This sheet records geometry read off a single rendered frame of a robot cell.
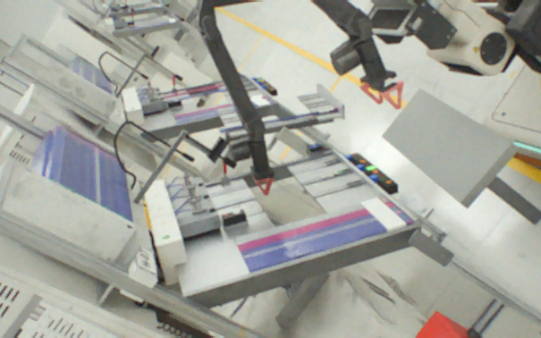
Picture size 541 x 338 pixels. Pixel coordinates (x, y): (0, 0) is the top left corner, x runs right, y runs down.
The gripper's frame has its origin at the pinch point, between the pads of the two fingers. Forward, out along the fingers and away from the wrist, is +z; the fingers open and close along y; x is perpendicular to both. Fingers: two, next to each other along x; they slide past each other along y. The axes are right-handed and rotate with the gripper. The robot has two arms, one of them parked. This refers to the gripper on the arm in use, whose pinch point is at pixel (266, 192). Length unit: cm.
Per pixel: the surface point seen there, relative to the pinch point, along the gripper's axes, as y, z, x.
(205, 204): 7.1, -4.8, -22.5
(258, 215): 13.3, 1.0, -6.3
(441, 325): 84, 5, 20
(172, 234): 25.7, -6.6, -35.6
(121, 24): -483, -5, -28
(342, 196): 16.5, 0.7, 22.6
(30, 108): -96, -25, -82
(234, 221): 18.3, -1.7, -15.3
